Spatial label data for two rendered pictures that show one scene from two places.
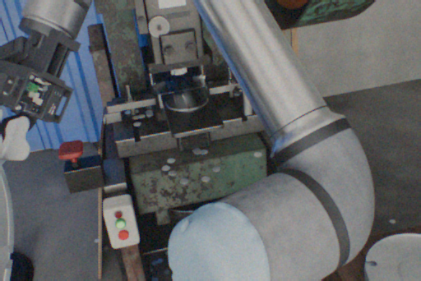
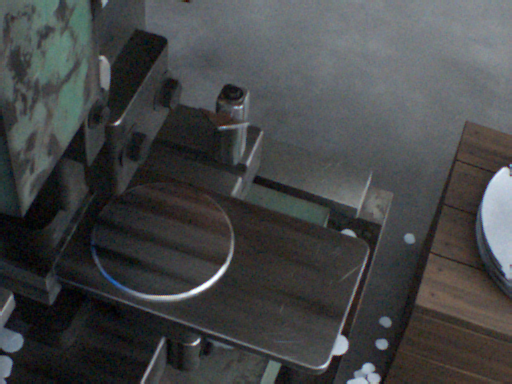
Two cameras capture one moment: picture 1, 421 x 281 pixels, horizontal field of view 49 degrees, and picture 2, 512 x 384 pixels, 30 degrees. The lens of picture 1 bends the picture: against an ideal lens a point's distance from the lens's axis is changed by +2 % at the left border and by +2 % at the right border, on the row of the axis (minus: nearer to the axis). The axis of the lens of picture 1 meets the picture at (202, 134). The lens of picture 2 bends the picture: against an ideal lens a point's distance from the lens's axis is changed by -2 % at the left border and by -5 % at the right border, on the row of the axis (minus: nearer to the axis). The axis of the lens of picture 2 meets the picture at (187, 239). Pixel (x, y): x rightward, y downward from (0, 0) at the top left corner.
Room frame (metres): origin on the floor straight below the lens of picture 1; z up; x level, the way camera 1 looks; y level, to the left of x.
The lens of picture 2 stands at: (0.91, 0.45, 1.48)
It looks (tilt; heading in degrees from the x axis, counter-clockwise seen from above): 55 degrees down; 299
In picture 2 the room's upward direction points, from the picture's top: 1 degrees clockwise
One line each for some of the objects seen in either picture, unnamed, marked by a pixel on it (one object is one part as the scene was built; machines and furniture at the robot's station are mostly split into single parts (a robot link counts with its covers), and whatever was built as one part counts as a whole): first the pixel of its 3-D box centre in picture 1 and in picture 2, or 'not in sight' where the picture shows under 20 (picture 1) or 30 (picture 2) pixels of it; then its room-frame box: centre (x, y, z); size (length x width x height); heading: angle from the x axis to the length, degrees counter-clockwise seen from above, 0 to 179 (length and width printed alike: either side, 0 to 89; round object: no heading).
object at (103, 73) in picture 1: (113, 163); not in sight; (1.39, 0.33, 0.45); 0.92 x 0.12 x 0.90; 8
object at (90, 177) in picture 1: (90, 188); not in sight; (1.02, 0.33, 0.62); 0.10 x 0.06 x 0.20; 98
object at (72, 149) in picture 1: (74, 158); not in sight; (1.02, 0.34, 0.72); 0.07 x 0.06 x 0.08; 8
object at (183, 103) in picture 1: (192, 127); (211, 296); (1.12, 0.03, 0.72); 0.25 x 0.14 x 0.14; 8
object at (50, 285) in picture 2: (181, 90); (41, 213); (1.29, 0.05, 0.76); 0.15 x 0.09 x 0.05; 98
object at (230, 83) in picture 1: (233, 81); not in sight; (1.32, -0.12, 0.76); 0.17 x 0.06 x 0.10; 98
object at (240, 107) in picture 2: (246, 99); (231, 122); (1.19, -0.14, 0.75); 0.03 x 0.03 x 0.10; 8
